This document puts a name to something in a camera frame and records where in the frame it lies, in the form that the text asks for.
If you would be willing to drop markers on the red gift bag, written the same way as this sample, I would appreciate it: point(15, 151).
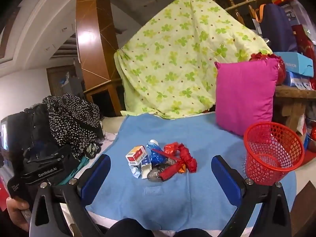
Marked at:
point(305, 39)

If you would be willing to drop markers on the blue foil wrapper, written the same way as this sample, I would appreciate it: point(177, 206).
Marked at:
point(158, 153)

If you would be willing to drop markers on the red mesh basket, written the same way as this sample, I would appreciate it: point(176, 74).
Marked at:
point(271, 153)

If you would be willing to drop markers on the red plastic bag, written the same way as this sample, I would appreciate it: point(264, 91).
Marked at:
point(187, 158)

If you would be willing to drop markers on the black white dotted cloth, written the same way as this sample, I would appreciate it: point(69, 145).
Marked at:
point(71, 126)

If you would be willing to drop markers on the blue white packet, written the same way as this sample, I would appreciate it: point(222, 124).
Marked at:
point(300, 80)

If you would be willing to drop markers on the red foil bag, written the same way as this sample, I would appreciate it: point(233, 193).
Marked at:
point(280, 66)

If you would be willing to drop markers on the wooden door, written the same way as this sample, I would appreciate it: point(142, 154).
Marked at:
point(65, 82)

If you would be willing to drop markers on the wooden side table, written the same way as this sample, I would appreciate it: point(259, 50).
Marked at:
point(293, 103)

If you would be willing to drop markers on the wooden furniture frame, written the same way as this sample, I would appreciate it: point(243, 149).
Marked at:
point(95, 42)

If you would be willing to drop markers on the blue face mask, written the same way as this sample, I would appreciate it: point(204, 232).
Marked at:
point(144, 169)

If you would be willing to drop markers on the person's left hand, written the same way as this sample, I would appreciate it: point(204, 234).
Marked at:
point(16, 211)

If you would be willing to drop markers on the red white cigarette box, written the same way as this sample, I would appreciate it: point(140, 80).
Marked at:
point(137, 155)

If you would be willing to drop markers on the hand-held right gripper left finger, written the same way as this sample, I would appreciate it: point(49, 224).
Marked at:
point(96, 177)

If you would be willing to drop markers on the light blue cardboard box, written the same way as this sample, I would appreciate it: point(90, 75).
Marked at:
point(295, 63)

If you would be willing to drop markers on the silver foil wrapper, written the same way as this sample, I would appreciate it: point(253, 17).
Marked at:
point(156, 174)

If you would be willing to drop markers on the navy blue bag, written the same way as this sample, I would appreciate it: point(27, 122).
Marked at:
point(276, 27)

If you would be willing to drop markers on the red foil wrapper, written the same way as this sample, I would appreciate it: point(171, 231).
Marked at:
point(169, 149)

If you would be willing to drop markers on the teal cloth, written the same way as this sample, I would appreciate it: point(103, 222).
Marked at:
point(76, 170)

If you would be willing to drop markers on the orange wrapper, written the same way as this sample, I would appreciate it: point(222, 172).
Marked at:
point(181, 169)

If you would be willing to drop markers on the pink pillow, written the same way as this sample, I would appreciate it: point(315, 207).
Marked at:
point(243, 96)

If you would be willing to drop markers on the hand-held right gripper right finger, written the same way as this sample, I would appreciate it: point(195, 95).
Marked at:
point(227, 180)

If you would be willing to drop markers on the green clover print blanket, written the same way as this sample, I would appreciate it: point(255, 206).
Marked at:
point(177, 61)

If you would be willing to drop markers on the blue towel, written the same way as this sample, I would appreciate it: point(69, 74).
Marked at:
point(177, 202)

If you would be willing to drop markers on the black clothing pile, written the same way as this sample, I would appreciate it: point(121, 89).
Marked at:
point(37, 126)

